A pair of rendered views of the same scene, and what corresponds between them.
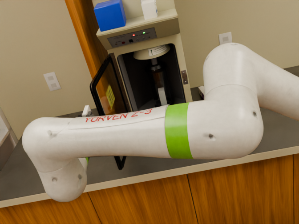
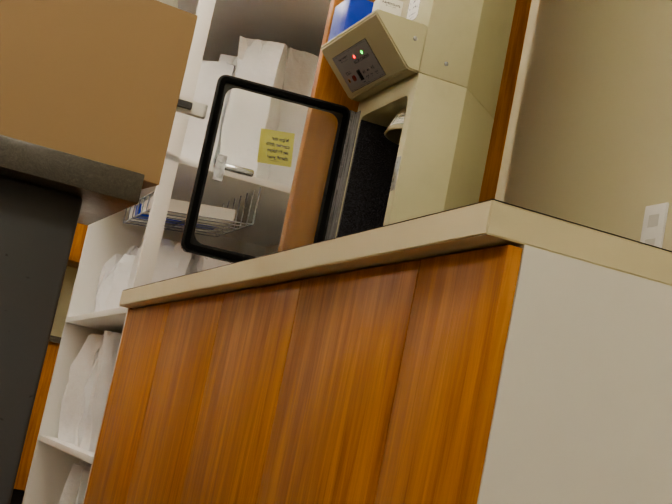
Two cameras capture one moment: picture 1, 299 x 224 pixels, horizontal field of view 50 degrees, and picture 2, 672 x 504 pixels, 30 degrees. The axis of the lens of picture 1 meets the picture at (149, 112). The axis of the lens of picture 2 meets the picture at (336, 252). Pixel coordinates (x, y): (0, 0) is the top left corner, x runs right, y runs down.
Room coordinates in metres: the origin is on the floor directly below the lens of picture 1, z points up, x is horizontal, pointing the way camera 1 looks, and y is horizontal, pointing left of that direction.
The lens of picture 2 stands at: (0.17, -2.34, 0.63)
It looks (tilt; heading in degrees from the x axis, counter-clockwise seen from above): 9 degrees up; 64
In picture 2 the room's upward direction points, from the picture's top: 12 degrees clockwise
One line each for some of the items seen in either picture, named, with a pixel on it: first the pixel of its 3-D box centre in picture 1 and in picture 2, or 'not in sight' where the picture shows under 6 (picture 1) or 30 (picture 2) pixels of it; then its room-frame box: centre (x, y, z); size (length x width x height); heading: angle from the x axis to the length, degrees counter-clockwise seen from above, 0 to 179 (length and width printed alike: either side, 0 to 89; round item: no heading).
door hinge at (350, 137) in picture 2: (123, 93); (338, 195); (1.35, 0.10, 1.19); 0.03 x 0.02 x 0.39; 83
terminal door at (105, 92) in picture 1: (114, 111); (267, 177); (1.19, 0.14, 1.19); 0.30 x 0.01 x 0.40; 166
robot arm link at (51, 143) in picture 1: (94, 137); not in sight; (0.63, 0.14, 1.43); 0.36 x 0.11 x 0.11; 70
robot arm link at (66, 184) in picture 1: (65, 174); not in sight; (0.68, 0.25, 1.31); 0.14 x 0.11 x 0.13; 173
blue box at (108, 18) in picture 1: (111, 14); (359, 26); (1.29, 0.05, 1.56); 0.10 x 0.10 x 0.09; 83
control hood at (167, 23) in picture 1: (139, 32); (367, 58); (1.28, -0.04, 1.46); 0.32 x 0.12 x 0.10; 83
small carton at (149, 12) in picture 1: (149, 9); (385, 15); (1.28, -0.10, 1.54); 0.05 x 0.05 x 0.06; 78
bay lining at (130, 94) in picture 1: (153, 74); (419, 201); (1.46, -0.07, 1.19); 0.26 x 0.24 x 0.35; 83
